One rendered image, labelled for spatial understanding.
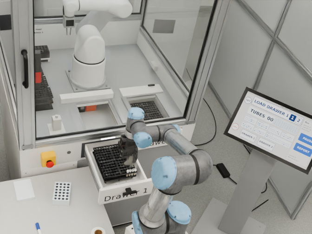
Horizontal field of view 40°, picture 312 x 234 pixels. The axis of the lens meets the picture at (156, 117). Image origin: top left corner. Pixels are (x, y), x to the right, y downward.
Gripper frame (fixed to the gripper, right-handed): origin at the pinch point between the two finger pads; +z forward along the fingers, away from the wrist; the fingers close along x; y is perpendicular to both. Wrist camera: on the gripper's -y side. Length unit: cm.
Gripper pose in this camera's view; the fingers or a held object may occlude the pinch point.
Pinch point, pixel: (130, 162)
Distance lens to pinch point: 221.9
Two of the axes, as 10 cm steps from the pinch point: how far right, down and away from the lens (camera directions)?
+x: 4.1, 6.5, -6.4
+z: -1.7, 7.4, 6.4
